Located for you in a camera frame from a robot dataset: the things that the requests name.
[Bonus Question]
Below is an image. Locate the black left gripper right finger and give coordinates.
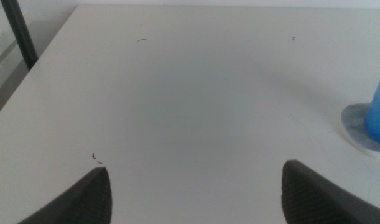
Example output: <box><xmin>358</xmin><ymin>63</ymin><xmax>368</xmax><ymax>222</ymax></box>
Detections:
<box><xmin>280</xmin><ymin>159</ymin><xmax>380</xmax><ymax>224</ymax></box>

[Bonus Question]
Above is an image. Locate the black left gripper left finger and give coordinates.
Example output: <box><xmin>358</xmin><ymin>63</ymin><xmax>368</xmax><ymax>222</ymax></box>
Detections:
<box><xmin>17</xmin><ymin>167</ymin><xmax>113</xmax><ymax>224</ymax></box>

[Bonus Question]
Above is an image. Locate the round grey felt cup mat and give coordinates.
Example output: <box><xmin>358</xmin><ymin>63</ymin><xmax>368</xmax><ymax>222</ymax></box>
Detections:
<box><xmin>338</xmin><ymin>102</ymin><xmax>380</xmax><ymax>162</ymax></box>

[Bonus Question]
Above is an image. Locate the blue plastic cup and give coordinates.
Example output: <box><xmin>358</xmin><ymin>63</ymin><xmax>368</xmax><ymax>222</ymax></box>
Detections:
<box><xmin>363</xmin><ymin>55</ymin><xmax>380</xmax><ymax>149</ymax></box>

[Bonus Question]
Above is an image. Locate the black metal stand pole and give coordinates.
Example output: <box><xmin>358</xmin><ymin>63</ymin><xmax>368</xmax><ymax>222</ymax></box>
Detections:
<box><xmin>0</xmin><ymin>0</ymin><xmax>40</xmax><ymax>71</ymax></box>

